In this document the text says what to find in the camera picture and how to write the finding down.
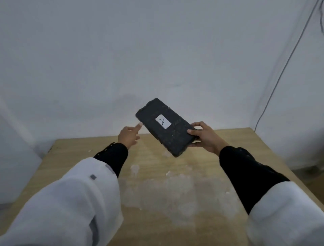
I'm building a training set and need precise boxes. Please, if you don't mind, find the person's left hand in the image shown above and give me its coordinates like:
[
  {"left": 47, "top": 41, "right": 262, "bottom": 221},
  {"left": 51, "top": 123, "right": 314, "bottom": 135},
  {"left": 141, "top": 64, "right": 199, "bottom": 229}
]
[{"left": 118, "top": 122, "right": 144, "bottom": 148}]

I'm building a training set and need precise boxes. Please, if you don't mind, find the person's right hand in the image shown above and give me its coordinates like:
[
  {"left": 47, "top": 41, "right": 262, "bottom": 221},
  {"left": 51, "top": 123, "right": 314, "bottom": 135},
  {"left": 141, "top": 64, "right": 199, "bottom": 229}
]
[{"left": 186, "top": 121, "right": 230, "bottom": 156}]

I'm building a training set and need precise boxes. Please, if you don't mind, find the black block labelled A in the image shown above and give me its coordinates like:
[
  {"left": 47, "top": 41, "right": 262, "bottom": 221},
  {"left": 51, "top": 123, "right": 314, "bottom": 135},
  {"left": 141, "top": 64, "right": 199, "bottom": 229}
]
[{"left": 135, "top": 98, "right": 200, "bottom": 158}]

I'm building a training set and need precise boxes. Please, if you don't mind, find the person's right forearm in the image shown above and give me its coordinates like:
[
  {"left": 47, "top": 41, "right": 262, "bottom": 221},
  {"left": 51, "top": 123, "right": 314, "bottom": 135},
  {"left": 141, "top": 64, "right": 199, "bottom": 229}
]
[{"left": 219, "top": 145, "right": 324, "bottom": 246}]

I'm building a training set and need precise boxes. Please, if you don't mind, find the person's left forearm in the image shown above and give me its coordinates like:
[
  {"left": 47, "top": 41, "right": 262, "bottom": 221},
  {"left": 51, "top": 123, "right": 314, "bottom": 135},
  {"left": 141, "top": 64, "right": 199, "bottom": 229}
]
[{"left": 0, "top": 142, "right": 129, "bottom": 246}]

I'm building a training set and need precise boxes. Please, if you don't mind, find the thin grey wall cable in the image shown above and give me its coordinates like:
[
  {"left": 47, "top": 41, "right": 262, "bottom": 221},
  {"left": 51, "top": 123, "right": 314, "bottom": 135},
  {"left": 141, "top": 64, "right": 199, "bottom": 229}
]
[{"left": 254, "top": 0, "right": 321, "bottom": 132}]

